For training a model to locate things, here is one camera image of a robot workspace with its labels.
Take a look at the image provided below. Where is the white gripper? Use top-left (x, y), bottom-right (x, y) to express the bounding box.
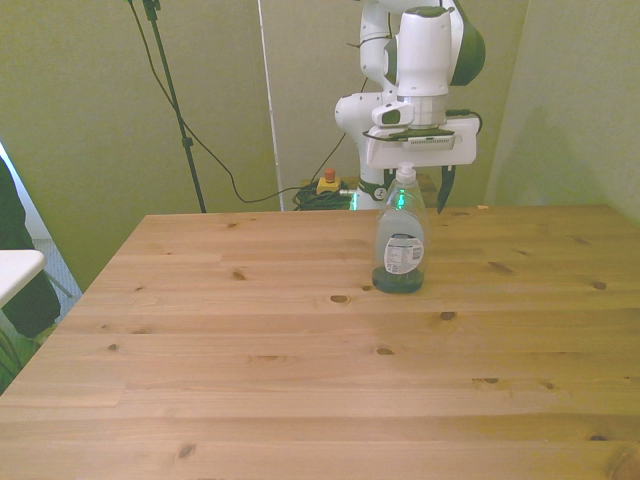
top-left (363, 115), bottom-right (478, 216)

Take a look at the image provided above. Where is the clear dish soap bottle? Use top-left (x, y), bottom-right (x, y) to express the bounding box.
top-left (371, 161), bottom-right (429, 295)

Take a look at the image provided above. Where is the yellow emergency stop box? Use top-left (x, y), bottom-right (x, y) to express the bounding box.
top-left (316, 168), bottom-right (344, 197)

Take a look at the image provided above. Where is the white vertical strip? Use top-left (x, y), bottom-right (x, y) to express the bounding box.
top-left (256, 0), bottom-right (287, 212)

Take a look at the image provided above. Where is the black tripod stand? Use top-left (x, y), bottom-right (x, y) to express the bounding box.
top-left (126, 0), bottom-right (209, 214)

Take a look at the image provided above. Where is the white side table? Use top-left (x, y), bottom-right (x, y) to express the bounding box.
top-left (0, 248), bottom-right (76, 307)

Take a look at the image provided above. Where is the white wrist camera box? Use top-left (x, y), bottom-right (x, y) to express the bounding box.
top-left (370, 100), bottom-right (417, 129)

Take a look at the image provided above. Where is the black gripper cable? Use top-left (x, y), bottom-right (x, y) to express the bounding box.
top-left (445, 108), bottom-right (484, 139)

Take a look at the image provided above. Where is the coiled dark cable bundle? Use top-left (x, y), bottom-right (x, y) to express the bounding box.
top-left (291, 183), bottom-right (359, 212)

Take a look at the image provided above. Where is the thin black hanging cable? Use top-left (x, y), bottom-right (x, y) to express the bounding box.
top-left (130, 0), bottom-right (351, 205)

